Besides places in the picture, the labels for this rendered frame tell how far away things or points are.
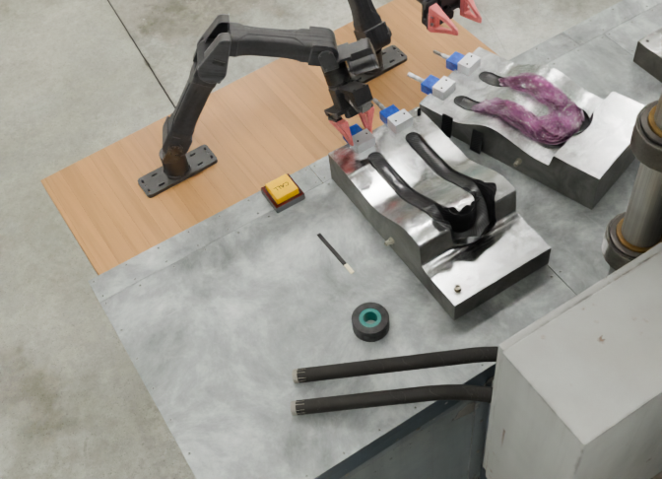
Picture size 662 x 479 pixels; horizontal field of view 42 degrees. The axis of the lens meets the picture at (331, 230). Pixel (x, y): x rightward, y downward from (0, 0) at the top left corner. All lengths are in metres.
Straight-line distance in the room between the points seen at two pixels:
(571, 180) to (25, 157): 2.25
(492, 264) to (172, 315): 0.71
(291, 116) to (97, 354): 1.11
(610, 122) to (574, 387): 1.15
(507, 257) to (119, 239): 0.91
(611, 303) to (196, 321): 1.06
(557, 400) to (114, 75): 3.00
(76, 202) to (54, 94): 1.61
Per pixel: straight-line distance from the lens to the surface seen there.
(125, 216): 2.19
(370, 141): 2.07
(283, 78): 2.41
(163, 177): 2.22
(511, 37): 3.73
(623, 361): 1.11
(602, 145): 2.09
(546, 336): 1.11
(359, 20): 2.28
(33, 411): 2.93
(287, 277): 1.98
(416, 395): 1.73
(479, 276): 1.89
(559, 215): 2.08
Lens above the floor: 2.42
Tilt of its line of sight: 52 degrees down
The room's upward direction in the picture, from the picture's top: 8 degrees counter-clockwise
